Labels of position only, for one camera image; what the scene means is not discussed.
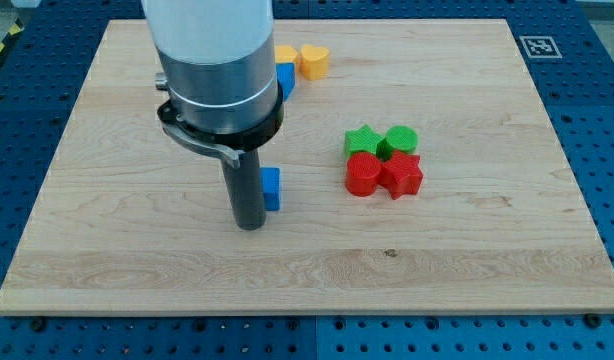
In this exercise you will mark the green cylinder block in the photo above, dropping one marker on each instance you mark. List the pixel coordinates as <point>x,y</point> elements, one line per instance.
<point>398,138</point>

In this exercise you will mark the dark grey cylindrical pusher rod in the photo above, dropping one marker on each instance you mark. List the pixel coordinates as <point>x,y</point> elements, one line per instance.
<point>244,186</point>

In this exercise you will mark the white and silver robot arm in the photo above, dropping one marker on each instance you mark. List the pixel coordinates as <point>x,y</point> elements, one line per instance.
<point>225,100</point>

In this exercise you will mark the blue cube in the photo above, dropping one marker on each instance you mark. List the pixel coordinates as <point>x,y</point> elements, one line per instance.
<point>271,184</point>

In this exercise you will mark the yellow heart block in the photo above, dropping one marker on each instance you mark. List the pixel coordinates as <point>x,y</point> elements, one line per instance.
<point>315,61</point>

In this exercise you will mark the wooden board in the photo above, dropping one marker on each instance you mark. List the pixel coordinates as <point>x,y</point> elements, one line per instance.
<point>128,223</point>

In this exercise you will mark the green star block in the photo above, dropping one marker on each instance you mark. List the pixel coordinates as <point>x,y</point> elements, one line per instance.
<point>363,139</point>

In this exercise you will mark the red cylinder block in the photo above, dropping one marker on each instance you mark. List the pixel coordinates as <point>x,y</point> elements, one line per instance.
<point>362,173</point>

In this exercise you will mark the red star block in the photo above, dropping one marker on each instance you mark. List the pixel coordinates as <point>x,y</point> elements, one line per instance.
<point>401,174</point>

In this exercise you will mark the blue block behind arm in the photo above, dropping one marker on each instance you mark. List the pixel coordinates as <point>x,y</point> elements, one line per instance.
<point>286,77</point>

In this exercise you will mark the white fiducial marker tag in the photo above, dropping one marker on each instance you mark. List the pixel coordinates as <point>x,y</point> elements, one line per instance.
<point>540,47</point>

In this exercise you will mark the yellow block behind arm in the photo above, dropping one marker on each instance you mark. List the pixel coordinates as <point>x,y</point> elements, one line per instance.
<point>285,54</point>

